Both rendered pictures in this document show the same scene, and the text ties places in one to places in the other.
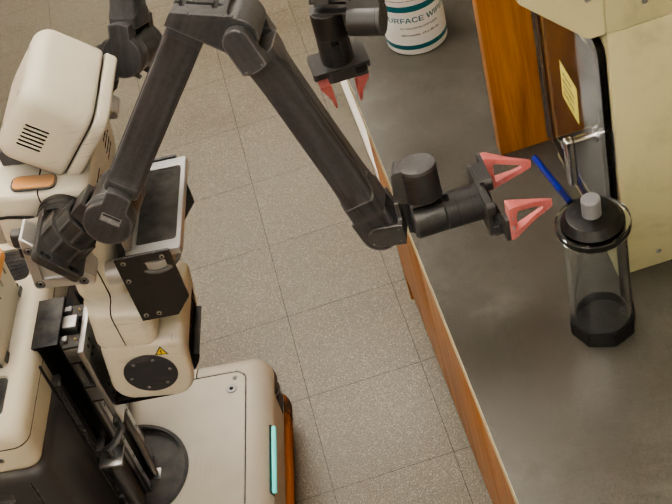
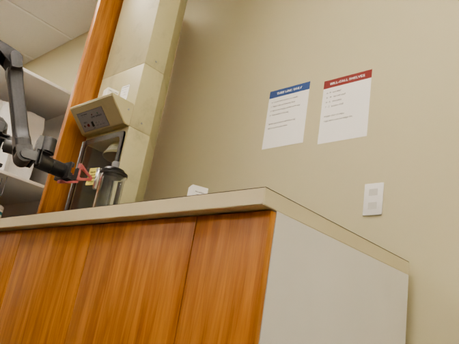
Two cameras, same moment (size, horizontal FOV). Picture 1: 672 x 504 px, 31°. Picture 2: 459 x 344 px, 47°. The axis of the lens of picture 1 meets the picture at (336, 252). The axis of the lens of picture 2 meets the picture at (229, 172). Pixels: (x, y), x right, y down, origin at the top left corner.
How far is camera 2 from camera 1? 199 cm
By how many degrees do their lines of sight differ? 74
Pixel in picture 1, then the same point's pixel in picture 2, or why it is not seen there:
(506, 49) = (56, 185)
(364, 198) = (26, 136)
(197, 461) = not seen: outside the picture
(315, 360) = not seen: outside the picture
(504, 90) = (48, 203)
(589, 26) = (126, 118)
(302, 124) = (18, 98)
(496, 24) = not seen: hidden behind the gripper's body
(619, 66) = (128, 140)
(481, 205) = (66, 166)
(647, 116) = (130, 166)
